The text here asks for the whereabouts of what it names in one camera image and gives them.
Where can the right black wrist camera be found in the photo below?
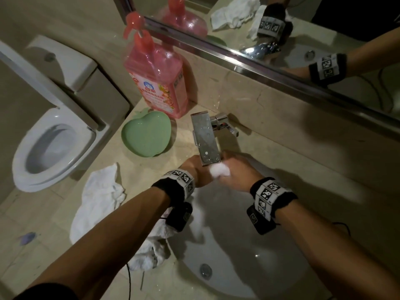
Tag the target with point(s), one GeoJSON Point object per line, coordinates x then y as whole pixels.
{"type": "Point", "coordinates": [259, 223]}

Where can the person's right hand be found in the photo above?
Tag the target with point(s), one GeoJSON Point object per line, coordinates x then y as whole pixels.
{"type": "Point", "coordinates": [242, 176]}

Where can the metal-framed wall mirror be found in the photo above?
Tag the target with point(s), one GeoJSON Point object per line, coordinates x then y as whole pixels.
{"type": "Point", "coordinates": [312, 43]}

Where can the white sink basin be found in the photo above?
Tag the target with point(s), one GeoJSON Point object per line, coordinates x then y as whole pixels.
{"type": "Point", "coordinates": [237, 256]}

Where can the black marker wristband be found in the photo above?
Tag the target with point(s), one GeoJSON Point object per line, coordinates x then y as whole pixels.
{"type": "Point", "coordinates": [270, 193]}
{"type": "Point", "coordinates": [179, 184]}

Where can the chrome sink faucet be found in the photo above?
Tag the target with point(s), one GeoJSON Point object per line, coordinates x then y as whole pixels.
{"type": "Point", "coordinates": [206, 140]}

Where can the person's left forearm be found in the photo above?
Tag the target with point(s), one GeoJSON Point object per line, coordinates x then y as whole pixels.
{"type": "Point", "coordinates": [115, 234]}

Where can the green apple-shaped dish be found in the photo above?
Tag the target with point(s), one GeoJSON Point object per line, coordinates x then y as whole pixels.
{"type": "Point", "coordinates": [145, 134]}

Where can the black sleeve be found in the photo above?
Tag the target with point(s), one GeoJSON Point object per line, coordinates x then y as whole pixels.
{"type": "Point", "coordinates": [47, 293]}

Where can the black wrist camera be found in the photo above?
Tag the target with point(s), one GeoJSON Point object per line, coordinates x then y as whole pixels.
{"type": "Point", "coordinates": [179, 217]}
{"type": "Point", "coordinates": [259, 223]}

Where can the white toilet bowl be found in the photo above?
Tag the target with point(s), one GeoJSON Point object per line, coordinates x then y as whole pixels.
{"type": "Point", "coordinates": [56, 153]}

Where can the person's left hand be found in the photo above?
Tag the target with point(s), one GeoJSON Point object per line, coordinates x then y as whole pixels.
{"type": "Point", "coordinates": [193, 168]}

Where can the round toilet flush button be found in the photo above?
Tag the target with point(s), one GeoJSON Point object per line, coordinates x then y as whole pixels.
{"type": "Point", "coordinates": [49, 57]}

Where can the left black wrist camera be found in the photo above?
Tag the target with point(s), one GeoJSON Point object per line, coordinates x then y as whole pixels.
{"type": "Point", "coordinates": [179, 217]}

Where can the pink pump soap bottle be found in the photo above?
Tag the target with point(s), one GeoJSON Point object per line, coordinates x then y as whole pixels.
{"type": "Point", "coordinates": [156, 78]}

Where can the right black marker wristband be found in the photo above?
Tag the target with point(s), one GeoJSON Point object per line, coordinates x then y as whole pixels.
{"type": "Point", "coordinates": [270, 193]}

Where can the left black marker wristband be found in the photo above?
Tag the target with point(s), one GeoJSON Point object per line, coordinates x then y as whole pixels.
{"type": "Point", "coordinates": [179, 184]}

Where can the person's right forearm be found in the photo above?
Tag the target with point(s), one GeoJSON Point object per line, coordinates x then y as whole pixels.
{"type": "Point", "coordinates": [325, 246]}

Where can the small purple scrap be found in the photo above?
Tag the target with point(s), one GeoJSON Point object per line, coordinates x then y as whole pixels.
{"type": "Point", "coordinates": [27, 238]}

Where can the white toilet tank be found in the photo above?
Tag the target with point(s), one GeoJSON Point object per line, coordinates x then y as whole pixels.
{"type": "Point", "coordinates": [78, 71]}

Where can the white crumpled towel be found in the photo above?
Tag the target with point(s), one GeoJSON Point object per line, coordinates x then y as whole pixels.
{"type": "Point", "coordinates": [97, 199]}

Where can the white soap foam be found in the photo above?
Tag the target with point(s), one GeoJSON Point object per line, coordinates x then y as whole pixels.
{"type": "Point", "coordinates": [219, 171]}

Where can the white toilet lid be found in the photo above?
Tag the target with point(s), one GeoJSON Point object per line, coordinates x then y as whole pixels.
{"type": "Point", "coordinates": [40, 81]}

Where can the metal sink drain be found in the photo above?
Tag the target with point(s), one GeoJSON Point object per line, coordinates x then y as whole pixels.
{"type": "Point", "coordinates": [206, 271]}

